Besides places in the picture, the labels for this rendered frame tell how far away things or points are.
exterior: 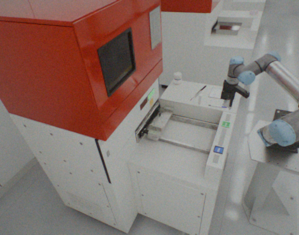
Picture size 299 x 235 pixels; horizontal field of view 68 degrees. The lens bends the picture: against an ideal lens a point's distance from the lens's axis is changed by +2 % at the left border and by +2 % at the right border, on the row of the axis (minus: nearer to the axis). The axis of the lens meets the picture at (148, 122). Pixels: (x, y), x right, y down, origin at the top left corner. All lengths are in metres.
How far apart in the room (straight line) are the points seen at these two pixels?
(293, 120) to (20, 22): 1.16
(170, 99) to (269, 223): 1.40
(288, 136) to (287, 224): 1.46
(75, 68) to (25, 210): 1.97
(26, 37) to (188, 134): 1.23
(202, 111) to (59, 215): 1.69
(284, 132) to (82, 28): 0.90
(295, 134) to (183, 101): 0.99
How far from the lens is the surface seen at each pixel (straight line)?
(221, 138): 1.55
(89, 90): 0.98
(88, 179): 1.63
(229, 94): 1.47
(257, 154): 1.71
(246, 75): 1.28
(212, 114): 1.81
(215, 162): 1.39
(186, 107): 1.83
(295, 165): 1.73
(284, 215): 2.47
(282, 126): 1.07
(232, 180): 2.54
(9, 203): 2.86
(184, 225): 1.99
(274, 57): 1.34
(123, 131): 1.41
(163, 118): 1.79
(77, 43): 0.90
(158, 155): 1.59
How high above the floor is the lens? 2.02
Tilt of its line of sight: 40 degrees down
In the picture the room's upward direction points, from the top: 6 degrees counter-clockwise
